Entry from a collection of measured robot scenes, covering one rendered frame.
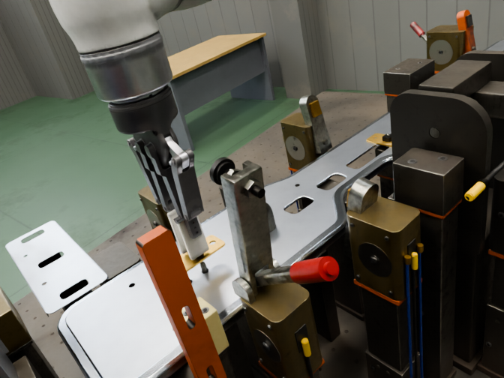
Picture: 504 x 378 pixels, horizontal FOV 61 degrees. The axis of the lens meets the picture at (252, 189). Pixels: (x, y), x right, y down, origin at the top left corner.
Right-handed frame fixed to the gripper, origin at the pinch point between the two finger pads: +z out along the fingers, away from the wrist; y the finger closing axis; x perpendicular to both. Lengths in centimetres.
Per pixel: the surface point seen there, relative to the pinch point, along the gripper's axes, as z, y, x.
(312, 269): -6.4, -24.9, 0.5
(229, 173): -13.3, -14.8, 0.0
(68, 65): 60, 602, -165
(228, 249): 7.6, 1.1, -5.7
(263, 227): -6.3, -16.2, -1.4
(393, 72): 5, 18, -77
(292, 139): 6.8, 18.2, -38.1
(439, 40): 4, 19, -102
